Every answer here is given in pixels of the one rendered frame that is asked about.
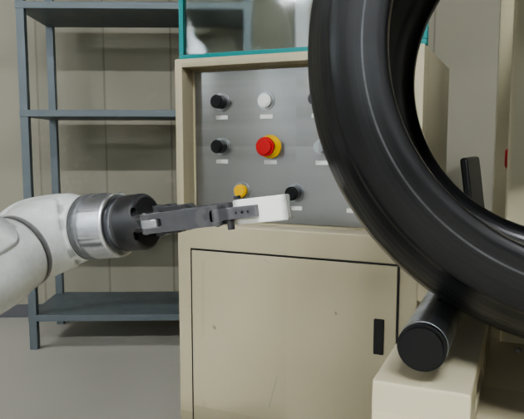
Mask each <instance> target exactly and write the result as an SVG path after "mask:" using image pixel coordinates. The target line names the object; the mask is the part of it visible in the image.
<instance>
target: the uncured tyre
mask: <svg viewBox="0 0 524 419"><path fill-rule="evenodd" d="M439 2H440V0H313V3H312V8H311V15H310V22H309V43H308V74H309V93H310V100H311V105H312V110H313V114H314V121H315V125H316V129H317V132H318V135H319V140H320V143H321V146H322V149H323V152H324V155H325V158H326V160H327V162H328V165H329V168H330V170H331V172H332V174H333V176H334V179H335V181H336V183H337V185H338V187H339V189H340V191H341V193H342V194H343V196H344V198H345V199H346V201H347V203H348V204H349V207H350V208H351V210H352V211H353V213H354V214H355V216H356V217H357V219H358V220H359V222H360V223H361V225H362V226H363V227H364V228H365V229H366V231H367V232H368V233H369V235H370V236H371V237H372V238H373V240H374V241H375V242H376V243H377V244H378V246H379V247H380V248H381V249H382V250H383V251H384V252H385V253H386V255H387V256H388V257H389V258H390V259H391V260H392V261H393V262H394V263H396V264H397V265H398V266H399V267H400V268H401V269H402V270H403V271H404V272H405V273H407V274H408V275H409V276H410V277H411V278H413V279H414V280H415V281H417V282H418V283H419V284H421V285H422V286H423V287H424V288H425V289H427V290H428V291H429V292H431V293H433V294H434V295H436V296H437V297H438V298H440V299H441V300H443V301H444V302H446V303H448V304H450V305H451V306H453V307H454V308H456V309H458V310H460V311H461V312H463V313H465V314H467V315H469V316H470V317H472V318H475V319H476V320H479V321H481V322H483V323H485V324H487V325H489V326H492V327H494V328H497V329H499V330H502V331H503V332H506V333H510V334H512V335H515V336H518V337H519V338H524V225H522V224H518V223H515V222H512V221H510V220H508V219H505V218H502V217H501V216H499V215H497V214H494V213H492V212H491V211H490V210H488V209H485V208H484V207H482V206H481V205H479V204H478V203H477V202H475V201H474V200H472V199H471V198H470V197H468V196H467V195H466V194H465V193H463V192H462V191H461V190H460V189H459V188H458V187H457V186H456V185H455V184H454V183H453V182H452V181H451V180H450V179H449V177H448V176H447V175H446V174H445V172H444V171H443V170H442V168H441V167H440V165H439V164H438V163H437V161H436V159H435V158H434V156H433V154H432V152H431V151H430V149H429V147H428V144H427V142H426V140H425V138H424V135H423V131H422V128H421V126H420V123H419V119H418V113H417V107H416V101H415V87H414V83H415V70H416V63H417V58H418V51H419V48H420V44H421V41H422V38H423V34H424V32H425V29H426V27H427V24H428V22H429V20H430V17H431V16H432V14H433V12H434V10H435V8H436V6H437V5H438V3H439Z"/></svg>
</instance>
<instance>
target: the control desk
mask: <svg viewBox="0 0 524 419"><path fill-rule="evenodd" d="M414 87H415V101H416V107H417V113H418V119H419V123H420V126H421V128H422V131H423V135H424V138H425V140H426V142H427V144H428V147H429V149H430V151H431V152H432V154H433V156H434V158H435V159H436V161H437V163H438V164H439V165H440V167H441V168H442V170H443V171H444V172H445V174H446V165H447V116H448V91H449V68H448V67H447V66H446V65H445V64H444V63H443V62H442V61H441V60H440V59H439V58H438V57H437V56H436V55H435V54H434V53H433V52H432V51H431V50H430V49H429V48H428V46H427V45H426V44H424V43H423V44H420V48H419V51H418V58H417V63H416V70H415V83H414ZM175 128H176V181H177V204H178V205H181V204H188V203H193V204H195V205H207V204H216V203H224V202H232V201H233V200H234V196H237V195H240V198H241V199H248V198H256V197H264V196H271V195H285V194H289V197H290V204H291V211H292V218H291V219H288V220H281V221H271V222H262V223H253V224H236V223H235V229H231V230H228V226H227V224H223V225H221V226H220V227H215V226H213V227H205V228H198V229H191V230H187V231H184V232H180V233H178V258H179V312H180V419H371V413H372V381H373V379H374V378H375V376H376V374H377V373H378V371H379V369H380V368H381V366H382V365H383V364H384V362H385V360H386V359H387V357H388V355H389V354H390V352H391V351H392V350H393V348H394V346H395V345H396V343H397V342H398V337H399V334H400V333H401V331H402V330H403V328H404V326H405V325H406V323H407V322H408V320H409V319H410V318H411V316H412V315H413V313H414V311H415V310H416V308H417V307H418V305H419V304H420V303H421V302H419V301H418V300H417V292H418V282H417V281H415V280H414V279H413V278H411V277H410V276H409V275H408V274H407V273H405V272H404V271H403V270H402V269H401V268H400V267H399V266H398V265H397V264H396V263H394V262H393V261H392V260H391V259H390V258H389V257H388V256H387V255H386V253H385V252H384V251H383V250H382V249H381V248H380V247H379V246H378V244H377V243H376V242H375V241H374V240H373V238H372V237H371V236H370V235H369V233H368V232H367V231H366V229H365V228H364V227H363V226H362V225H361V223H360V222H359V220H358V219H357V217H356V216H355V214H354V213H353V211H352V210H351V208H350V207H349V204H348V203H347V201H346V199H345V198H344V196H343V194H342V193H341V191H340V189H339V187H338V185H337V183H336V181H335V179H334V176H333V174H332V172H331V170H330V168H329V165H328V162H327V160H326V158H325V155H324V152H323V149H322V146H321V143H320V140H319V135H318V132H317V129H316V125H315V121H314V114H313V110H312V105H311V100H310V93H309V74H308V51H306V52H281V53H267V54H254V55H241V56H227V57H202V58H190V59H176V60H175Z"/></svg>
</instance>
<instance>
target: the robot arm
mask: <svg viewBox="0 0 524 419"><path fill-rule="evenodd" d="M291 218H292V211H291V204H290V197H289V194H285V195H271V196H264V197H256V198H248V199H241V198H240V195H237V196H234V200H233V201H232V202H224V203H216V204H207V205H195V204H193V203H188V204H181V205H178V204H177V203H171V204H164V205H157V203H156V202H155V200H154V199H153V198H152V197H151V196H149V195H147V194H135V195H125V194H123V193H121V192H119V193H118V194H112V193H109V194H107V193H100V194H89V195H76V194H72V193H65V194H51V195H41V196H36V197H32V198H28V199H24V200H20V201H18V202H16V203H14V204H13V205H10V206H8V207H7V208H6V209H4V210H3V211H2V212H1V213H0V315H1V314H3V313H5V312H6V311H7V310H9V309H10V308H12V307H14V306H15V305H16V304H18V303H20V302H21V301H22V300H23V299H24V298H25V297H27V296H28V295H29V294H30V292H31V291H33V289H35V288H36V287H37V286H39V285H40V284H42V283H44V282H45V281H47V280H48V279H51V278H53V277H55V276H57V275H58V274H61V273H64V272H66V271H68V270H70V269H74V268H76V267H77V266H78V265H79V264H82V263H84V262H86V261H87V260H98V259H111V258H121V257H125V256H127V255H128V254H130V253H131V252H132V251H140V250H148V249H152V248H153V247H155V246H156V244H157V243H158V241H159V239H160V237H161V236H165V235H168V234H174V233H180V232H184V231H187V230H191V229H198V228H205V227H213V226H215V227H220V226H221V225H223V224H227V226H228V230H231V229H235V223H236V224H253V223H262V222H271V221H281V220H288V219H291Z"/></svg>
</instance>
